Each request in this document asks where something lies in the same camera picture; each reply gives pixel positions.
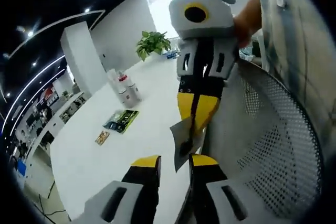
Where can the green potted plant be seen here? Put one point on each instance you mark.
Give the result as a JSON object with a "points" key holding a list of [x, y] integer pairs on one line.
{"points": [[152, 43]]}

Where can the person's right hand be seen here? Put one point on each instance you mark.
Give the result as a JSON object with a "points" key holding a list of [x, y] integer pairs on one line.
{"points": [[244, 31]]}

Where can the blue storage box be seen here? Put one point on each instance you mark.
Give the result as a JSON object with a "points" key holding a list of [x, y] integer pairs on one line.
{"points": [[21, 168]]}

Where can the large bright window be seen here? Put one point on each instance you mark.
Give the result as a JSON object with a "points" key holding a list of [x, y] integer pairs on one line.
{"points": [[160, 3]]}

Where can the white square pillar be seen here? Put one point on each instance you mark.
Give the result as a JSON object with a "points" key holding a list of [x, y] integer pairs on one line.
{"points": [[81, 56]]}

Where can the grey mesh chair back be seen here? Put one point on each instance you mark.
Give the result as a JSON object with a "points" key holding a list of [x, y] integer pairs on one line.
{"points": [[275, 142]]}

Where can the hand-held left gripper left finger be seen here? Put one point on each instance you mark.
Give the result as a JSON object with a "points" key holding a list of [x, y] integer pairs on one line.
{"points": [[141, 190]]}

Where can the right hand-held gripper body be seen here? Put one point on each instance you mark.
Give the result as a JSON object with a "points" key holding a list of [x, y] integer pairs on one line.
{"points": [[210, 28]]}

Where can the person's plaid shirt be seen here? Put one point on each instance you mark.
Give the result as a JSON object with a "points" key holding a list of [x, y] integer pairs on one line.
{"points": [[302, 51]]}

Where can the white skincare bottle red band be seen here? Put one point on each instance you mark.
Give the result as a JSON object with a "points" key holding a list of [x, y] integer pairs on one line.
{"points": [[122, 79]]}

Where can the small clear plastic packet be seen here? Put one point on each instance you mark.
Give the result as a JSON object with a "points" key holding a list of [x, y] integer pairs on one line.
{"points": [[181, 134]]}

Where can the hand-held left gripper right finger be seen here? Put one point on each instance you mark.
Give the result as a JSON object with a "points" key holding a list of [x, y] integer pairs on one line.
{"points": [[207, 190]]}

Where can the green black skincare sachet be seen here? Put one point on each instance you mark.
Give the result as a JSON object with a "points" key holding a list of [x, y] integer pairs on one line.
{"points": [[123, 119]]}

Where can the small gold sachet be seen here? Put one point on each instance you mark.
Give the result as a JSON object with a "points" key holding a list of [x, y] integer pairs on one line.
{"points": [[102, 138]]}

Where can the silver skincare bottle clear cap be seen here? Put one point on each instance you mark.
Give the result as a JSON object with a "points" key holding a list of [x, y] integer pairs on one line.
{"points": [[124, 102]]}

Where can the white office desk row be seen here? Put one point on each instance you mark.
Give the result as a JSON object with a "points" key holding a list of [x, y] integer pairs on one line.
{"points": [[55, 124]]}

